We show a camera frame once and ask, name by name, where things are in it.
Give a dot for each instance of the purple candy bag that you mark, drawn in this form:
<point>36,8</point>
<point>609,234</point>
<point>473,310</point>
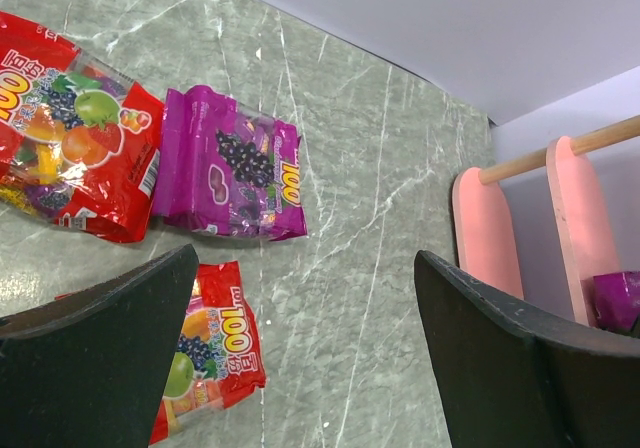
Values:
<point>616,300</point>
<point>226,170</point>

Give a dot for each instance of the red candy bag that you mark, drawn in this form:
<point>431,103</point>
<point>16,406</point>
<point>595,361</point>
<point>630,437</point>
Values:
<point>218,360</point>
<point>80,141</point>

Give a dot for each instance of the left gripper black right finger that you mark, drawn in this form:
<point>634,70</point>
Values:
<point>510,374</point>

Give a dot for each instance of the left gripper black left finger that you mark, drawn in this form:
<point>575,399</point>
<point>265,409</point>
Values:
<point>89,369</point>

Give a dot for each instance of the red candy bag lower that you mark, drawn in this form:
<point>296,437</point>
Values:
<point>218,360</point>

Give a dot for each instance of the red candy bag upper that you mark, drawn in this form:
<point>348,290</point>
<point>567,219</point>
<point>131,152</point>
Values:
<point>80,141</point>

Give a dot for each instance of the pink three-tier shelf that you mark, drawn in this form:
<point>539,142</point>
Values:
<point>485,238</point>

